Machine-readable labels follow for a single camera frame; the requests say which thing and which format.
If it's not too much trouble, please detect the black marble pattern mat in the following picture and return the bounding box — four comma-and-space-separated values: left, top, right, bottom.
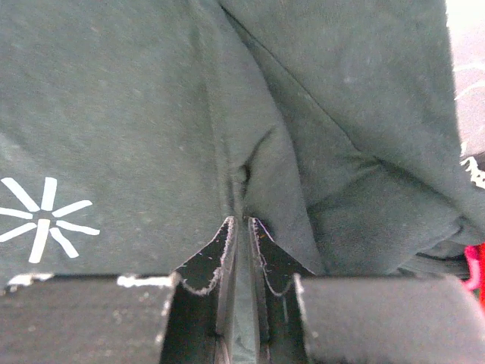
446, 1, 484, 189

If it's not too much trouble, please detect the black t shirt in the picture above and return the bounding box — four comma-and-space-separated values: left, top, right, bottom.
1, 1, 484, 363

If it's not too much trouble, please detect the folded red t shirt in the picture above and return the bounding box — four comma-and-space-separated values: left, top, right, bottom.
463, 243, 484, 310

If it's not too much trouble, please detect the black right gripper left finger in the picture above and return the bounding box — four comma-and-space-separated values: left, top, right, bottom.
1, 217, 237, 363

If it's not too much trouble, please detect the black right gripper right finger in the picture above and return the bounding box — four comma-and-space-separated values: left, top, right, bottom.
248, 218, 484, 363

